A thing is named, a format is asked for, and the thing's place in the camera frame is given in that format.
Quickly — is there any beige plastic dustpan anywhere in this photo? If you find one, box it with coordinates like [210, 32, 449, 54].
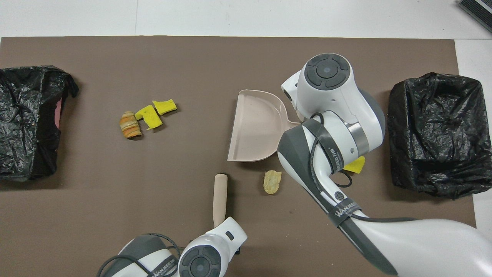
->
[227, 89, 301, 163]

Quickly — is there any black bag lined pink bin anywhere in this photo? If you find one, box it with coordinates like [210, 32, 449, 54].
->
[0, 65, 79, 182]

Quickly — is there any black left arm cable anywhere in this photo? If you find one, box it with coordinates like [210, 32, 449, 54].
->
[96, 232, 181, 277]

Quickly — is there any yellow sponge piece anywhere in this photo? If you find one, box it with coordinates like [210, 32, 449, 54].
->
[152, 99, 178, 115]
[343, 155, 366, 174]
[135, 105, 163, 130]

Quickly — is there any dark ribbed object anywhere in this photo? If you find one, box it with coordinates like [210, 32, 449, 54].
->
[457, 0, 492, 33]

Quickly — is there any striped bread piece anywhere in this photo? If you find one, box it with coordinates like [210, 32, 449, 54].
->
[119, 111, 142, 139]

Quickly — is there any pale crumpled bread piece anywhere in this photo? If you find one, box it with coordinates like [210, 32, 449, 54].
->
[263, 170, 282, 195]

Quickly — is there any beige hand brush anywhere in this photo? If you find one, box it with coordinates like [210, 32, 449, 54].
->
[213, 174, 228, 227]

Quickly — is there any brown table mat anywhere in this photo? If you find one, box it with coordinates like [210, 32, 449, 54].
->
[0, 36, 483, 277]

